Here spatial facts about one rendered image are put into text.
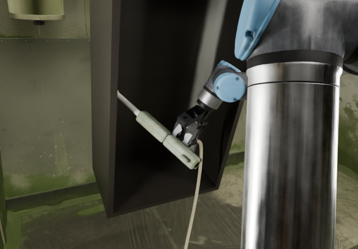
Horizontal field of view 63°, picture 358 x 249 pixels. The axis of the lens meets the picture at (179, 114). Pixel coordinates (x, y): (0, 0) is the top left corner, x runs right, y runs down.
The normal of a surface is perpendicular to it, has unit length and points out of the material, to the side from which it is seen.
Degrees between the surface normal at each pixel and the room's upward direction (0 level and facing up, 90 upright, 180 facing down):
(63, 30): 90
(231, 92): 87
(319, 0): 67
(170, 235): 0
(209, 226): 0
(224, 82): 88
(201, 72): 102
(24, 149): 57
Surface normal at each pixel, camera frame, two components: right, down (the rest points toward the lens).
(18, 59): 0.38, -0.22
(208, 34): 0.42, 0.52
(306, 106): -0.10, -0.05
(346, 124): -0.90, 0.11
